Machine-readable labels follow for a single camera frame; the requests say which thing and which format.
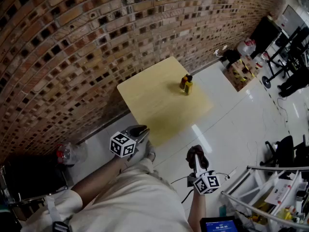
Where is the white power plug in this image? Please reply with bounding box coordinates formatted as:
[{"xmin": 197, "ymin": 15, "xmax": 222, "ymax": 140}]
[{"xmin": 213, "ymin": 45, "xmax": 228, "ymax": 58}]

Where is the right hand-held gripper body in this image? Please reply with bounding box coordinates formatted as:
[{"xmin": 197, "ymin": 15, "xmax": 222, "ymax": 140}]
[{"xmin": 186, "ymin": 170, "xmax": 222, "ymax": 196}]

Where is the person's beige clothing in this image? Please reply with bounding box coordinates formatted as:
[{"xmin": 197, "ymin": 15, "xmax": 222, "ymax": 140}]
[{"xmin": 19, "ymin": 151, "xmax": 194, "ymax": 232}]

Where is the clear plastic jug red cap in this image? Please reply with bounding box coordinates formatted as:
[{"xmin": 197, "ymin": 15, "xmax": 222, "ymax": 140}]
[{"xmin": 255, "ymin": 53, "xmax": 269, "ymax": 69}]

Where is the black metal cart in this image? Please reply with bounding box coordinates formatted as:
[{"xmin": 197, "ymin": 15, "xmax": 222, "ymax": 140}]
[{"xmin": 0, "ymin": 153, "xmax": 70, "ymax": 203}]

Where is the black tablet with blue screen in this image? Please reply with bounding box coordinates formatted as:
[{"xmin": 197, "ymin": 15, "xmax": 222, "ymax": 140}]
[{"xmin": 199, "ymin": 216, "xmax": 240, "ymax": 232}]

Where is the black office chair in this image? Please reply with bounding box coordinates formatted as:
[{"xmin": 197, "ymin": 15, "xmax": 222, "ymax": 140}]
[{"xmin": 260, "ymin": 134, "xmax": 309, "ymax": 168}]

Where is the person's left forearm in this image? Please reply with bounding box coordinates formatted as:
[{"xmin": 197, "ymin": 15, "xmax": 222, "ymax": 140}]
[{"xmin": 71, "ymin": 155, "xmax": 127, "ymax": 211}]

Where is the white metal rack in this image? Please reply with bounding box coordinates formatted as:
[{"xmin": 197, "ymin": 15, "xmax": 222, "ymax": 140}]
[{"xmin": 220, "ymin": 164, "xmax": 309, "ymax": 232}]

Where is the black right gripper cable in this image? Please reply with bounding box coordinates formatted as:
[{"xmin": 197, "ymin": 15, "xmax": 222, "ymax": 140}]
[{"xmin": 170, "ymin": 176, "xmax": 194, "ymax": 204}]

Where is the person's right forearm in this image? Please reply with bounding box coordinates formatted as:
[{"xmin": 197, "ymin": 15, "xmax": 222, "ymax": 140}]
[{"xmin": 187, "ymin": 193, "xmax": 207, "ymax": 232}]

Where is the black bag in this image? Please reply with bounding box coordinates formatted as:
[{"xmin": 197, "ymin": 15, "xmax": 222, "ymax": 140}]
[{"xmin": 221, "ymin": 49, "xmax": 241, "ymax": 66}]

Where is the black wheeled stand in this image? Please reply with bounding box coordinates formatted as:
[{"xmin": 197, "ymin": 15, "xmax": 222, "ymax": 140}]
[{"xmin": 261, "ymin": 27, "xmax": 309, "ymax": 89}]

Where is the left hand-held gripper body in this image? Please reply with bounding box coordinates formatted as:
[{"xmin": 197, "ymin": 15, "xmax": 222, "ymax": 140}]
[{"xmin": 110, "ymin": 126, "xmax": 140, "ymax": 161}]

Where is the person's white shoe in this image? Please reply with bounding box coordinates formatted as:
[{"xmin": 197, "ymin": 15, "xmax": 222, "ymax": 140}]
[{"xmin": 134, "ymin": 141, "xmax": 156, "ymax": 163}]

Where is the yellow bottle with dark cap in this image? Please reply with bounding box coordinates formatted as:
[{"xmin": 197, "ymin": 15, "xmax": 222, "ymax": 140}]
[{"xmin": 184, "ymin": 74, "xmax": 194, "ymax": 96}]

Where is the black cabinet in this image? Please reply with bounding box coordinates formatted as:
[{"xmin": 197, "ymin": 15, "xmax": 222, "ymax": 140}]
[{"xmin": 249, "ymin": 15, "xmax": 283, "ymax": 59}]

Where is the white board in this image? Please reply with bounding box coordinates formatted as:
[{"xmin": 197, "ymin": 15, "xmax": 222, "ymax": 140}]
[{"xmin": 282, "ymin": 4, "xmax": 305, "ymax": 31}]

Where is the white plastic jug red label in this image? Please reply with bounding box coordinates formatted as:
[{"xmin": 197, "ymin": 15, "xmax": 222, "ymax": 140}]
[{"xmin": 237, "ymin": 39, "xmax": 257, "ymax": 57}]

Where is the dark brown cloth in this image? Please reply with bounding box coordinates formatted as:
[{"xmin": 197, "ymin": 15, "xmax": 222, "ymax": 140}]
[{"xmin": 185, "ymin": 145, "xmax": 210, "ymax": 172}]

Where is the white cardboard box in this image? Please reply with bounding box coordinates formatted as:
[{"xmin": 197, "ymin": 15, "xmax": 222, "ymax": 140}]
[{"xmin": 264, "ymin": 177, "xmax": 301, "ymax": 206}]

